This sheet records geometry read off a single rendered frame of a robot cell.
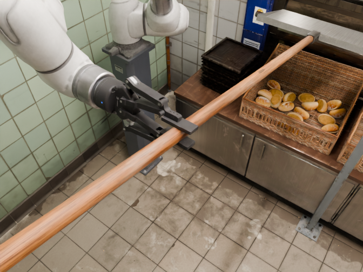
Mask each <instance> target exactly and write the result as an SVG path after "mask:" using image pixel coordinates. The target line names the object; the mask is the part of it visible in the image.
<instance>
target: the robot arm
mask: <svg viewBox="0 0 363 272"><path fill-rule="evenodd" d="M108 17H109V26H110V31H111V34H112V42H110V43H108V44H106V45H105V48H106V49H108V50H110V51H109V55H110V56H114V55H117V54H119V55H122V56H124V57H125V58H126V59H131V58H132V57H133V56H134V55H136V54H137V53H139V52H141V51H142V50H143V49H145V48H146V47H149V46H151V42H150V41H147V40H144V39H142V37H143V36H155V37H169V36H177V35H179V34H181V33H183V32H185V31H186V30H187V28H188V25H189V11H188V10H187V8H186V7H185V6H184V5H182V4H180V3H178V2H177V1H176V0H149V1H148V3H142V2H140V1H138V0H111V2H110V6H109V12H108ZM66 32H67V27H66V24H65V18H64V8H63V5H62V3H61V2H60V0H0V40H1V41H2V42H3V43H4V44H5V45H6V46H7V47H8V48H9V49H10V50H11V51H12V52H13V53H14V54H15V55H16V56H17V57H18V58H19V59H21V60H22V61H23V62H25V63H26V64H28V65H30V66H31V67H32V68H33V69H34V70H35V71H36V73H37V74H38V76H39V77H40V79H41V80H42V81H43V82H45V83H46V84H47V85H49V86H50V87H51V88H53V89H54V90H56V91H58V92H60V93H61V94H63V95H66V96H68V97H70V98H76V99H78V100H80V101H82V102H84V103H86V104H88V105H89V106H91V107H93V108H96V109H100V108H101V109H102V110H105V111H106V112H108V113H112V114H116V115H117V116H119V117H120V118H121V119H122V120H123V122H124V125H125V126H123V131H125V132H132V133H134V134H136V135H138V136H140V137H142V138H145V139H147V140H149V141H151V142H153V141H154V140H156V139H157V138H158V137H160V136H161V135H163V134H164V133H166V132H167V131H169V130H170V129H171V128H170V127H167V128H164V127H162V126H161V125H159V124H158V123H157V122H155V121H154V120H152V119H151V118H150V117H148V116H147V115H145V114H144V111H142V110H146V111H148V112H151V113H154V114H157V115H159V118H160V117H162V116H163V117H162V121H163V122H165V123H167V124H169V125H171V126H173V127H175V128H177V129H179V130H181V131H183V132H185V133H187V134H188V135H191V134H192V133H193V132H195V131H196V130H197V129H198V125H196V124H194V123H192V122H190V121H188V120H186V119H184V118H182V115H181V114H179V113H177V112H175V111H173V110H171V109H170V108H169V106H168V102H169V99H168V98H167V97H165V96H164V95H162V94H160V93H158V92H157V91H155V90H153V89H152V88H150V87H148V86H147V85H145V84H143V83H142V82H141V81H140V80H139V79H138V78H137V77H136V76H132V77H129V78H127V79H125V83H124V82H122V81H120V80H118V79H116V77H115V75H114V74H113V73H111V72H109V71H107V70H105V69H103V68H101V67H99V66H98V65H95V64H94V63H93V62H92V61H91V60H90V59H89V57H88V56H87V55H86V54H84V53H83V52H82V51H81V50H80V49H79V48H78V47H76V46H75V44H74V43H73V42H72V41H71V40H70V38H69V37H68V36H67V34H66ZM136 93H137V94H139V95H140V96H139V95H137V94H136ZM141 109H142V110H141ZM135 122H137V123H135ZM194 144H195V141H194V140H192V139H191V138H189V137H185V138H184V139H182V140H181V141H180V142H178V143H177V144H176V145H178V146H180V147H181V148H183V149H185V150H188V149H190V148H191V147H192V146H193V145H194Z"/></svg>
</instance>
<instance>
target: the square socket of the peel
mask: <svg viewBox="0 0 363 272"><path fill-rule="evenodd" d="M307 36H312V37H313V42H311V43H310V44H313V43H314V42H315V41H317V40H318V38H319V36H320V32H318V31H315V30H313V31H311V32H310V33H308V34H307Z"/></svg>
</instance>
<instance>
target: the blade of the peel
mask: <svg viewBox="0 0 363 272"><path fill-rule="evenodd" d="M256 20H257V21H260V22H263V23H266V24H269V25H273V26H276V27H278V28H281V29H284V30H287V31H291V32H294V33H297V34H300V35H303V36H307V34H308V33H310V32H311V31H313V30H315V31H318V32H320V36H319V38H318V40H319V41H322V42H325V43H328V44H331V45H334V46H338V47H341V48H343V49H346V50H350V51H353V52H356V53H359V54H362V55H363V33H362V32H359V31H355V30H352V29H348V28H345V27H342V26H338V25H335V24H332V23H328V22H324V21H321V20H318V19H315V18H312V17H308V16H304V15H301V14H298V13H295V12H291V11H288V10H284V9H282V10H277V11H271V12H266V13H260V14H258V15H257V19H256Z"/></svg>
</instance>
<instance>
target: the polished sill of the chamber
mask: <svg viewBox="0 0 363 272"><path fill-rule="evenodd" d="M313 1H317V2H320V3H325V4H328V5H332V6H336V7H339V8H343V9H346V10H350V11H354V12H358V13H361V14H363V1H360V0H313Z"/></svg>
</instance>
